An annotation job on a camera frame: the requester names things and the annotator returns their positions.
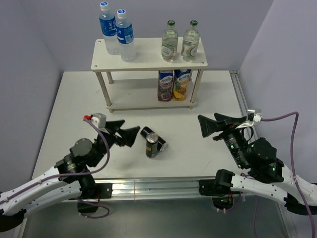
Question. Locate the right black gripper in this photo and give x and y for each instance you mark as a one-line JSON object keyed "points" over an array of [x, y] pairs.
{"points": [[207, 125]]}

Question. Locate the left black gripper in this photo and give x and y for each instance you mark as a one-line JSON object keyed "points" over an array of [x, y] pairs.
{"points": [[128, 135]]}

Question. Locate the black yellow can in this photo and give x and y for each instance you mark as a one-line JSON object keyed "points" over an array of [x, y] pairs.
{"points": [[162, 144], [151, 144]]}

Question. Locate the clear glass bottle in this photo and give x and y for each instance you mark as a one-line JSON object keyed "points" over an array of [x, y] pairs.
{"points": [[190, 42], [169, 42]]}

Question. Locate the blue-label water bottle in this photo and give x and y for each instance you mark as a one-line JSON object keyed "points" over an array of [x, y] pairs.
{"points": [[107, 23], [125, 36]]}

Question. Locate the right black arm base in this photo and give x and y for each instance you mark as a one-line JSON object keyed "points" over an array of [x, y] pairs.
{"points": [[223, 199]]}

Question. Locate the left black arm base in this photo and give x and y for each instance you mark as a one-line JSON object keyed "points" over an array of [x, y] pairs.
{"points": [[102, 191]]}

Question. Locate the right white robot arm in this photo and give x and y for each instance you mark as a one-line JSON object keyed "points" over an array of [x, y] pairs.
{"points": [[267, 176]]}

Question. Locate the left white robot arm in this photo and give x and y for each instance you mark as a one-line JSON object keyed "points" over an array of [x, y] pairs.
{"points": [[69, 178]]}

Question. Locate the white two-tier shelf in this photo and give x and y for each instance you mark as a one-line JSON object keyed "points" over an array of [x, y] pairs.
{"points": [[133, 85]]}

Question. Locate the yellow pineapple juice carton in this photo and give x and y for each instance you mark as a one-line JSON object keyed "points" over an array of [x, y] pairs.
{"points": [[180, 86]]}

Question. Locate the purple grape juice carton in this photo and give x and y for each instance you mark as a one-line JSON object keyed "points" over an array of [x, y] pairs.
{"points": [[165, 85]]}

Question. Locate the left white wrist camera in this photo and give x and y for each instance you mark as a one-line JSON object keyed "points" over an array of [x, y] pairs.
{"points": [[97, 119]]}

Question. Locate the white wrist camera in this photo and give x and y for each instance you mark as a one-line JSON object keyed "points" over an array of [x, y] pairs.
{"points": [[97, 119], [254, 116]]}

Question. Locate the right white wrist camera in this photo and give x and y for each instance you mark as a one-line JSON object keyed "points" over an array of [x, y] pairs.
{"points": [[254, 116]]}

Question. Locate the aluminium right rail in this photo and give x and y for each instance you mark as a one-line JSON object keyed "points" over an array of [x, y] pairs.
{"points": [[251, 135]]}

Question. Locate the aluminium rail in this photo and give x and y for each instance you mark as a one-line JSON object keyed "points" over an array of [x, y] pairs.
{"points": [[181, 188], [251, 135]]}

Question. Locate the aluminium front rail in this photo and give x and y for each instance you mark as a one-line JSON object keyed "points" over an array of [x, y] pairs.
{"points": [[181, 188]]}

